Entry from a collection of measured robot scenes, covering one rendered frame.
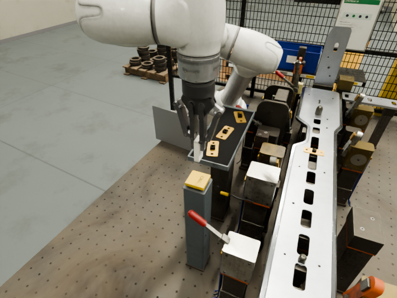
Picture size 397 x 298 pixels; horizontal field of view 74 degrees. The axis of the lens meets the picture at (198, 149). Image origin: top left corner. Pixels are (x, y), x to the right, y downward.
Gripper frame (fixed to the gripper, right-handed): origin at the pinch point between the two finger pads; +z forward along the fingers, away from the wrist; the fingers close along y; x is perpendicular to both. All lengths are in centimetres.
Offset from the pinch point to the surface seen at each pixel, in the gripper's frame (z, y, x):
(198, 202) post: 17.2, 1.6, -3.5
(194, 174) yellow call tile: 11.2, -1.7, 1.1
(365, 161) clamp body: 28, 54, 52
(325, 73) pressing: 20, 34, 122
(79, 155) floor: 127, -169, 93
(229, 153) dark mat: 11.2, 5.0, 14.8
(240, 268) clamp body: 26.2, 17.9, -13.4
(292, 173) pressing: 27.2, 26.7, 31.5
